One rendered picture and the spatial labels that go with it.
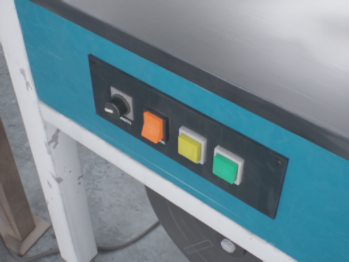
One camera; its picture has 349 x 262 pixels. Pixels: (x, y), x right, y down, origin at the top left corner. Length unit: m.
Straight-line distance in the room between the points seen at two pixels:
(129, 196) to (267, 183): 0.83
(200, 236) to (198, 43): 0.57
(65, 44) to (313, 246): 0.35
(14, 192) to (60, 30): 0.60
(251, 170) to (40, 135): 0.40
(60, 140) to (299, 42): 0.44
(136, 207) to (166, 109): 0.77
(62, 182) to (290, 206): 0.47
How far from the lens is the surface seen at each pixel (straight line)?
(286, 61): 0.48
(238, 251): 0.89
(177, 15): 0.54
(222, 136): 0.50
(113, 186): 1.33
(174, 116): 0.53
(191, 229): 1.01
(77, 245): 1.03
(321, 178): 0.47
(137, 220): 1.26
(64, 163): 0.86
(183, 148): 0.53
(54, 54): 0.64
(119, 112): 0.56
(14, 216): 1.19
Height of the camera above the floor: 1.02
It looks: 45 degrees down
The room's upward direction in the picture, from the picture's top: straight up
